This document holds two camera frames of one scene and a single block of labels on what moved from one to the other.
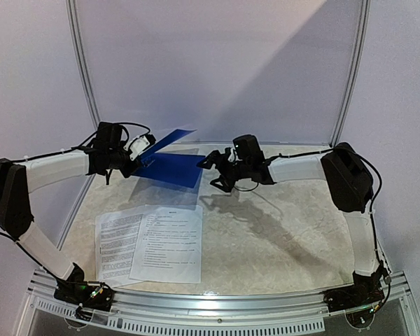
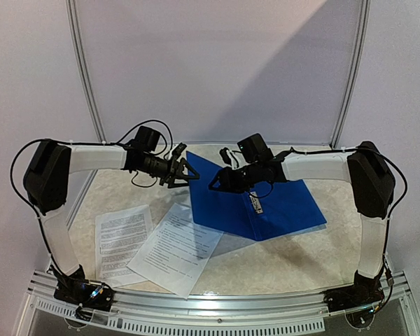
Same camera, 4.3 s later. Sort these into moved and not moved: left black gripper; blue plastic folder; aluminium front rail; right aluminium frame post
Moved: left black gripper; blue plastic folder
Not moved: aluminium front rail; right aluminium frame post
